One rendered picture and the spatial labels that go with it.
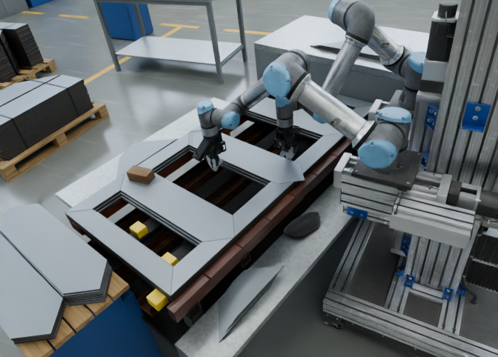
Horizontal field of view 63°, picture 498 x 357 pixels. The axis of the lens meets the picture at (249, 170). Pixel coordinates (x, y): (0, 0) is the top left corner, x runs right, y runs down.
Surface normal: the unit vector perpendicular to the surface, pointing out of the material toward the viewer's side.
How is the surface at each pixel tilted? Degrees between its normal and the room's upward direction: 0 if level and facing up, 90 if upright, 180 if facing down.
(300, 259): 0
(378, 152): 94
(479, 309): 0
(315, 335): 0
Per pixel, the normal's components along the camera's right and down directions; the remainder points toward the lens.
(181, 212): -0.11, -0.78
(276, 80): -0.62, 0.48
